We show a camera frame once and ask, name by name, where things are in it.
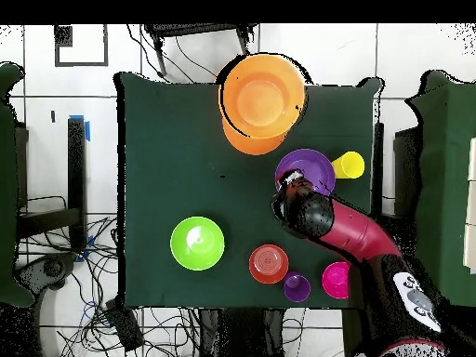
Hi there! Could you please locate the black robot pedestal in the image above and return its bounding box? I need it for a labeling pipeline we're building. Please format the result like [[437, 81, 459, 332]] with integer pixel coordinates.
[[196, 308, 287, 357]]

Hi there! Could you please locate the dark green tablecloth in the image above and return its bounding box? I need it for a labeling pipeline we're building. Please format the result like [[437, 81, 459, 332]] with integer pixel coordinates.
[[112, 73, 384, 311]]

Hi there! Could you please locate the black metal stand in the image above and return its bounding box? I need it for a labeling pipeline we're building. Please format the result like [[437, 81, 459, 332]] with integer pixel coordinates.
[[142, 23, 258, 77]]

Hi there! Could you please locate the bundle of floor cables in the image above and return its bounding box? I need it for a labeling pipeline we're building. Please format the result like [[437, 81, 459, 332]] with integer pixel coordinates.
[[18, 194, 202, 357]]

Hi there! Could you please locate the pink bowl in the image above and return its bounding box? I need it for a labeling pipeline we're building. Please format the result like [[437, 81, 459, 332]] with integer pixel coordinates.
[[321, 260, 351, 300]]

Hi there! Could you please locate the small red-orange bowl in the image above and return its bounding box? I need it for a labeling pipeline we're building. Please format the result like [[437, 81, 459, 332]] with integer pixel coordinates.
[[247, 244, 290, 285]]

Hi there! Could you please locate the black beam with blue tape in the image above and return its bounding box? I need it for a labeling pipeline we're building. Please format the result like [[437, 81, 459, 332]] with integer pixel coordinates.
[[16, 114, 91, 254]]

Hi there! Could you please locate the purple cup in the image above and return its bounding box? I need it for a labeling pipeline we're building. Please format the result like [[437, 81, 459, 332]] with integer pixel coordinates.
[[283, 271, 312, 303]]

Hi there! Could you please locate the grey pedestal foot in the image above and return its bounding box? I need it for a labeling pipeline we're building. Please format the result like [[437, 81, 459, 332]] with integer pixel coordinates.
[[14, 252, 79, 298]]

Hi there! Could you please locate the yellow cup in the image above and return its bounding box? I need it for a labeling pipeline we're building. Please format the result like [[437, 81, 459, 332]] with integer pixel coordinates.
[[330, 151, 366, 180]]

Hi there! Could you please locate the neighbouring green table cloth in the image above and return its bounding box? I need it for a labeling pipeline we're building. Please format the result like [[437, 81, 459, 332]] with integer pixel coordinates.
[[403, 70, 476, 308], [0, 60, 36, 308]]

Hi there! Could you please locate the green bowl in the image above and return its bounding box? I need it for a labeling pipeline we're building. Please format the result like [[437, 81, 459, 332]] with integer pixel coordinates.
[[169, 216, 226, 271]]

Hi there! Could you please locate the black power strip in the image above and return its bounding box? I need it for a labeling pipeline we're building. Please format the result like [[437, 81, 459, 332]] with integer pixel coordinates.
[[104, 298, 145, 352]]

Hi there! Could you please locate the wide purple bowl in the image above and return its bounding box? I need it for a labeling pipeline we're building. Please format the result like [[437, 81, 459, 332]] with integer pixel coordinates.
[[274, 148, 337, 197]]

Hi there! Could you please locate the large orange bowl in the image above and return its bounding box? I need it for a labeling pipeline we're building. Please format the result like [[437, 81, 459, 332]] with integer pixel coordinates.
[[218, 53, 307, 140], [221, 118, 289, 156]]

